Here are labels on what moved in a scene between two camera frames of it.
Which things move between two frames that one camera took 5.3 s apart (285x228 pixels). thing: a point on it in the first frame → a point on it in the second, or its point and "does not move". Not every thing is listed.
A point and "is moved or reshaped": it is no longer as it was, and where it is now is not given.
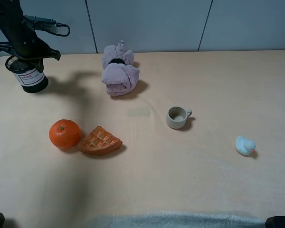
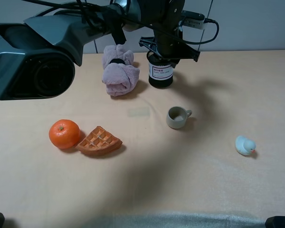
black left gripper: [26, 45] → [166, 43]
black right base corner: [280, 222] does not move
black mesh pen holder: [31, 80] is moved or reshaped
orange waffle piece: [99, 141] does not move
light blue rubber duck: [244, 146] does not move
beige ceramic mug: [176, 117] does not move
